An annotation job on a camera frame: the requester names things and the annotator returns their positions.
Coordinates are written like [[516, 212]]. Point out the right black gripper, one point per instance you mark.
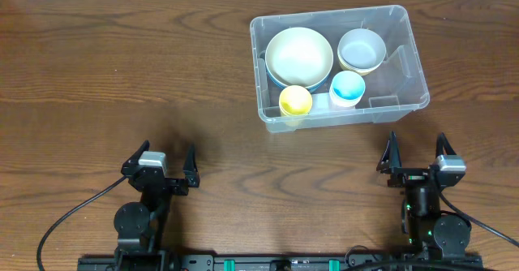
[[416, 177]]

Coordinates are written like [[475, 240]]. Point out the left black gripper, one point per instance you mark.
[[163, 182]]

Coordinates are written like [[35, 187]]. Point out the pale green cup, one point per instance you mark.
[[336, 98]]

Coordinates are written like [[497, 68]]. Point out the light blue cup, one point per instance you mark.
[[348, 86]]

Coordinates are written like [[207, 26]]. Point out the yellow small bowl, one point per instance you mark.
[[361, 71]]

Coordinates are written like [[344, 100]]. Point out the grey small bowl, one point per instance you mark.
[[362, 49]]

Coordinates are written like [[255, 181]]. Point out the dark blue bowl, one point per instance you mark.
[[269, 73], [310, 89]]

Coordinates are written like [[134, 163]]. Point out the yellow cup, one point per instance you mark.
[[295, 100], [293, 120]]

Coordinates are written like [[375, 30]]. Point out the cream large bowl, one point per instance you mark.
[[299, 56]]

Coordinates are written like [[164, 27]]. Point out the pink cup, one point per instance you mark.
[[349, 105]]

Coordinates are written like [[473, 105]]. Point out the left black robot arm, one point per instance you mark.
[[140, 225]]

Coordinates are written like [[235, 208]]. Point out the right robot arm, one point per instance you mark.
[[443, 235]]

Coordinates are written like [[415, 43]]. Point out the clear plastic storage container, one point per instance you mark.
[[396, 88]]

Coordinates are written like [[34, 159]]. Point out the white label sticker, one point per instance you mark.
[[321, 103]]

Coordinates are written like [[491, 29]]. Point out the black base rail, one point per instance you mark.
[[356, 260]]

